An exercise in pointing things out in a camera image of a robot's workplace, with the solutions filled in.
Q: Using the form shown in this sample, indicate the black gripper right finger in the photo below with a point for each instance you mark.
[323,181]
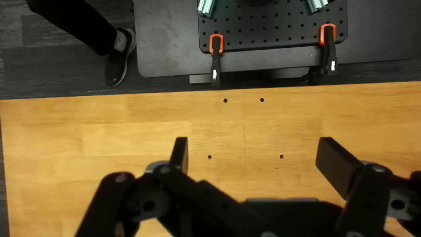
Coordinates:
[337,165]

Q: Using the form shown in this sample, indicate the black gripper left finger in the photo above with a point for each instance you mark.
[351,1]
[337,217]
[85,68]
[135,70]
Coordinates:
[179,156]

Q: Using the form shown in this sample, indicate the left orange black clamp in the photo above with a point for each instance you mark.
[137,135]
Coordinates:
[216,51]

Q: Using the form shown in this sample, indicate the orange black clamp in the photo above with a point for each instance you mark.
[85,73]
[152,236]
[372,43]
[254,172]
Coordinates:
[216,51]
[326,40]

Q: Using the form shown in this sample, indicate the black sneaker foot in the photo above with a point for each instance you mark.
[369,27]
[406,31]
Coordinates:
[116,66]

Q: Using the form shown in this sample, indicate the right orange black clamp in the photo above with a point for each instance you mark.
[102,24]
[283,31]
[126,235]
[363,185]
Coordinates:
[326,40]

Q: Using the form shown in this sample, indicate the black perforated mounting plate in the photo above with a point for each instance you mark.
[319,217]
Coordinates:
[269,24]

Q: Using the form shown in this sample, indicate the black trouser leg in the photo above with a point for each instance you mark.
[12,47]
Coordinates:
[80,20]

